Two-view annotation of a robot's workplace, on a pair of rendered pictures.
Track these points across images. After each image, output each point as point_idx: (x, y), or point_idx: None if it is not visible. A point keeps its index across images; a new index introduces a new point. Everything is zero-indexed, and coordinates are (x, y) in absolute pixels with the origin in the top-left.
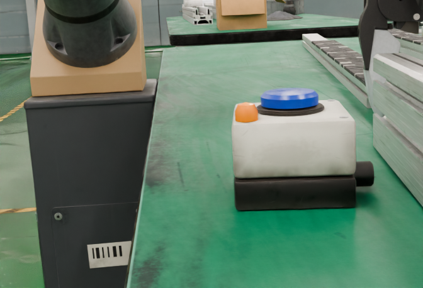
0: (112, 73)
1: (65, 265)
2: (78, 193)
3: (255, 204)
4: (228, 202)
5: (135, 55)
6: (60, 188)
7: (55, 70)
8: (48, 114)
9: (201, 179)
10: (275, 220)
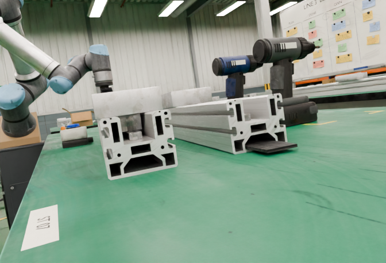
0: (29, 138)
1: (15, 204)
2: (19, 178)
3: (66, 146)
4: (61, 148)
5: (36, 131)
6: (12, 178)
7: (7, 139)
8: (6, 153)
9: (56, 147)
10: (70, 147)
